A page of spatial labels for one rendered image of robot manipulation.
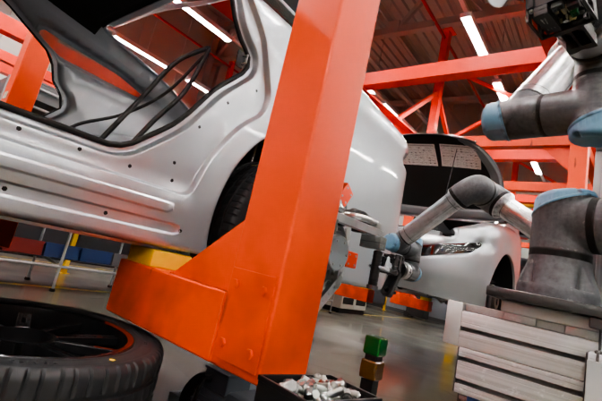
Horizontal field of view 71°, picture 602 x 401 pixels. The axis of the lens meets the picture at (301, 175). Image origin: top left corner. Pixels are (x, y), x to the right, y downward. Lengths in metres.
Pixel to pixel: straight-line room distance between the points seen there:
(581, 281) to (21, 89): 3.31
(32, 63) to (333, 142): 2.82
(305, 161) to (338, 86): 0.22
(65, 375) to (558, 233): 0.98
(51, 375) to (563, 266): 0.98
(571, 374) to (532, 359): 0.06
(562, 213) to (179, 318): 0.91
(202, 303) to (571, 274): 0.81
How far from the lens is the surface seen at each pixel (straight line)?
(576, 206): 1.02
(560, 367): 0.99
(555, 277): 0.99
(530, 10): 0.70
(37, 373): 0.94
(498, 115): 0.85
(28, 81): 3.54
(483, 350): 1.01
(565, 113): 0.81
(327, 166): 1.02
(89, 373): 0.97
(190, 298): 1.15
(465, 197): 1.70
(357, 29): 1.17
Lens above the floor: 0.77
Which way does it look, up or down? 12 degrees up
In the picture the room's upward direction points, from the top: 13 degrees clockwise
